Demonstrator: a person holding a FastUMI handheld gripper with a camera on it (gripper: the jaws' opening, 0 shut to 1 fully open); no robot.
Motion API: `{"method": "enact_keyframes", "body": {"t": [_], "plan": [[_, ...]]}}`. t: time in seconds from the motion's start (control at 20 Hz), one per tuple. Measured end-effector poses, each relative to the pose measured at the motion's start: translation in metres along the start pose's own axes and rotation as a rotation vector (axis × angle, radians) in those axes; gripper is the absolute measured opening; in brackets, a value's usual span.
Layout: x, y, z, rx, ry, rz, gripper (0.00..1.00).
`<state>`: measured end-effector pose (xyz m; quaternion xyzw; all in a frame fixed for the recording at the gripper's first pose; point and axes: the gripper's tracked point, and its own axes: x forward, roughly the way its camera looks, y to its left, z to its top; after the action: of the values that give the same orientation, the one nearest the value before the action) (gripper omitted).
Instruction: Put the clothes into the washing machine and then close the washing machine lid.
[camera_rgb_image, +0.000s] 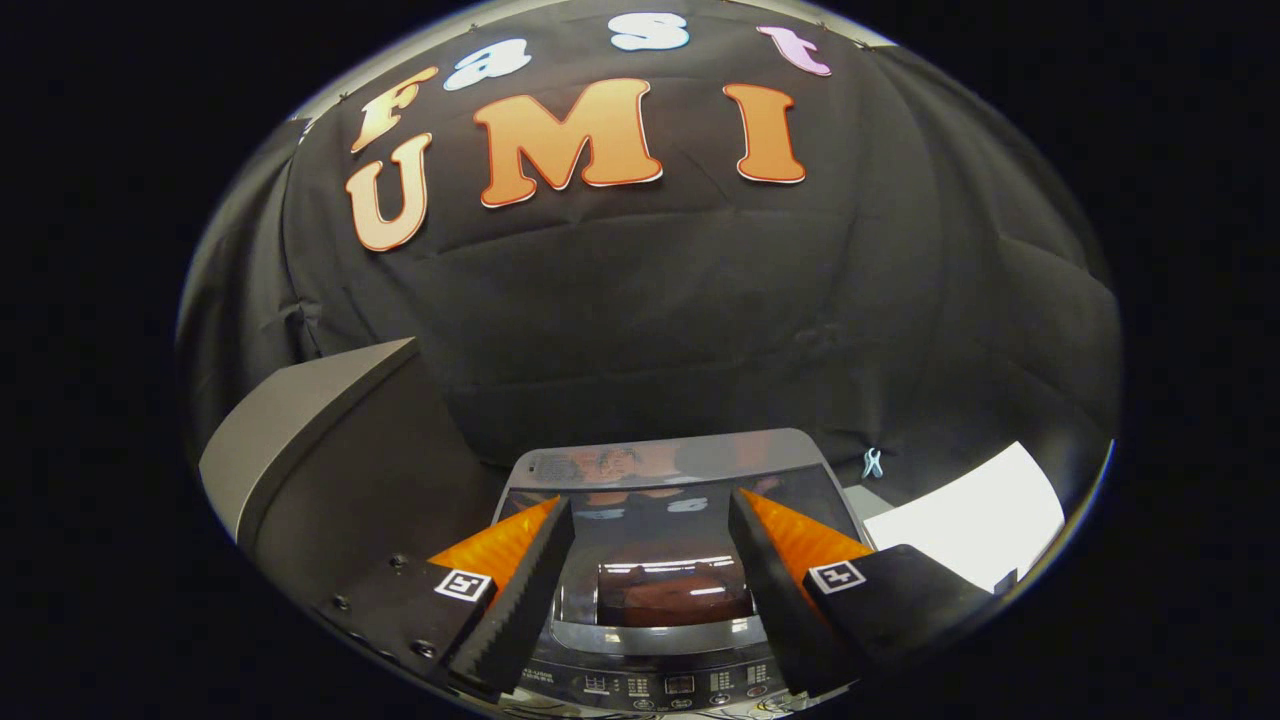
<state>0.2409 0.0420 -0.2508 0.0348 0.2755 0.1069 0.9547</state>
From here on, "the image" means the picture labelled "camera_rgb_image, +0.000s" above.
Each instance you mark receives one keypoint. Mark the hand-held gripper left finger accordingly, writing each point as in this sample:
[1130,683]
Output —
[520,600]

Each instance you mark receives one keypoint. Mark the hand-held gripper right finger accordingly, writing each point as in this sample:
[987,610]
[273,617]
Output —
[780,600]

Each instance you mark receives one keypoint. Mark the grey washing machine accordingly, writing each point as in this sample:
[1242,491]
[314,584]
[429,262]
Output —
[680,685]

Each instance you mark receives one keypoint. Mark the dark transparent washing machine lid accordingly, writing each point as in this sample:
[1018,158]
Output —
[650,520]

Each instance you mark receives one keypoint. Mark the pale blue clip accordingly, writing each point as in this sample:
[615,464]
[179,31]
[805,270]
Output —
[872,465]

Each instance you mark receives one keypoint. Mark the white side table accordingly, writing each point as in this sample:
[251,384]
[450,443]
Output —
[970,520]

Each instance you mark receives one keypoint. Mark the grey box stand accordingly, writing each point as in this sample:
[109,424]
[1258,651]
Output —
[330,450]

